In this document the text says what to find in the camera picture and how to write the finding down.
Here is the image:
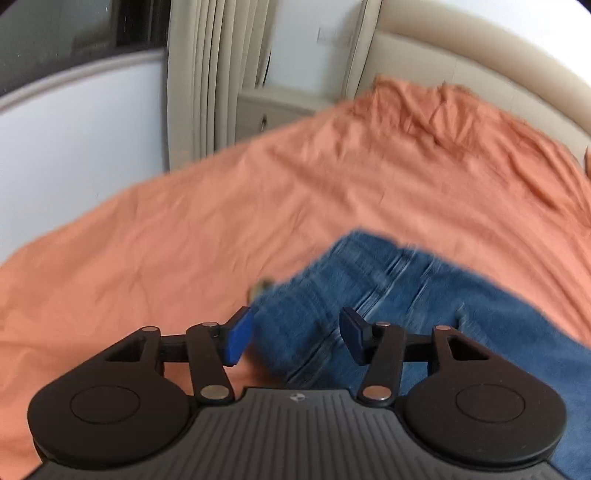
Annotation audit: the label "orange bed sheet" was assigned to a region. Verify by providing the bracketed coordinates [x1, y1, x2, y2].
[0, 76, 591, 480]

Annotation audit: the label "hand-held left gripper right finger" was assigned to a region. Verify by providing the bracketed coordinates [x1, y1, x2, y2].
[339, 307, 492, 409]

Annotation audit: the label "beige nightstand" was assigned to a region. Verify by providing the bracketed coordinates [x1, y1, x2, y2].
[235, 88, 334, 145]

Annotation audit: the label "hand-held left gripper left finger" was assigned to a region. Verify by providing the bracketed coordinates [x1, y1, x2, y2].
[102, 307, 254, 408]

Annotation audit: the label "dark framed window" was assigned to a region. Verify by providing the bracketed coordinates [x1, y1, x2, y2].
[0, 0, 172, 95]

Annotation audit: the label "beige padded headboard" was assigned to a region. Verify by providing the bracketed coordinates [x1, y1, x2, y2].
[351, 0, 591, 168]

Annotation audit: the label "beige pleated curtain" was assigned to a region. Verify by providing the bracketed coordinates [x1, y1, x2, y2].
[166, 0, 278, 172]

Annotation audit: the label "blue denim pants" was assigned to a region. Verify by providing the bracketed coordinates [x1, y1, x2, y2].
[249, 230, 591, 472]

